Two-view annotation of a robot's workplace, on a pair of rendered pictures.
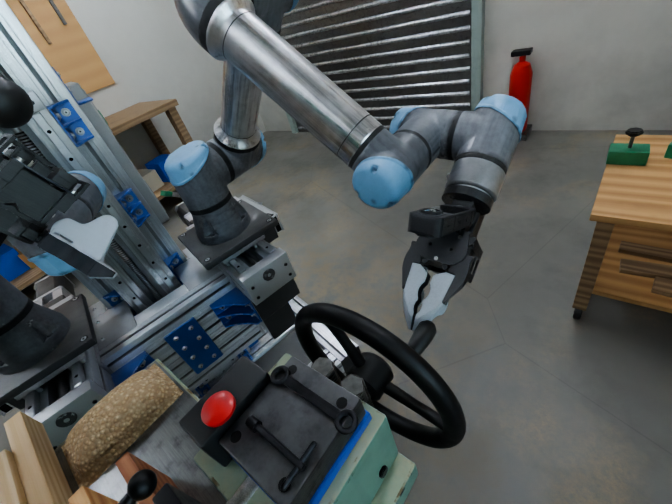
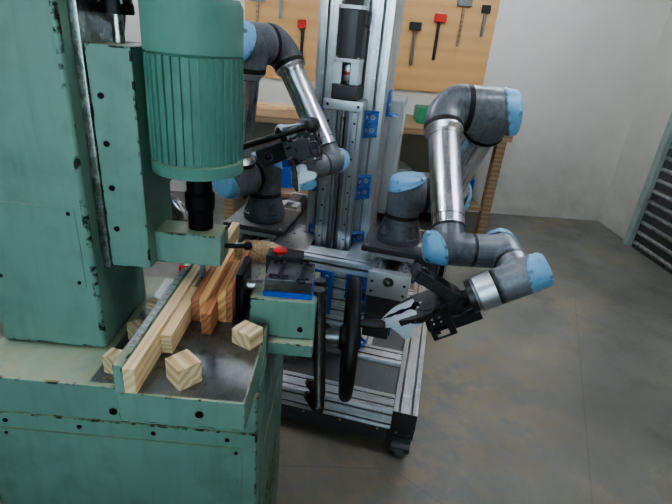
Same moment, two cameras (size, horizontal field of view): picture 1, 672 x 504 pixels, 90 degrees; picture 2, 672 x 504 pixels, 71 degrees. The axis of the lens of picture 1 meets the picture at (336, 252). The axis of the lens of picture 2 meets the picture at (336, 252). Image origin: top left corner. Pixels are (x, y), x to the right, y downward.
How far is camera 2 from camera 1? 0.73 m
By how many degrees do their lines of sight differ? 36
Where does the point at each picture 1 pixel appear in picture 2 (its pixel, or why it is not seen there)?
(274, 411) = (290, 266)
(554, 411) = not seen: outside the picture
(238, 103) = not seen: hidden behind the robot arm
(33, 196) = (303, 151)
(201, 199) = (393, 208)
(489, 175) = (484, 286)
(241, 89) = not seen: hidden behind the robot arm
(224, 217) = (398, 229)
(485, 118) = (518, 260)
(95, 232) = (307, 175)
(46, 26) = (465, 32)
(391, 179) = (430, 245)
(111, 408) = (260, 244)
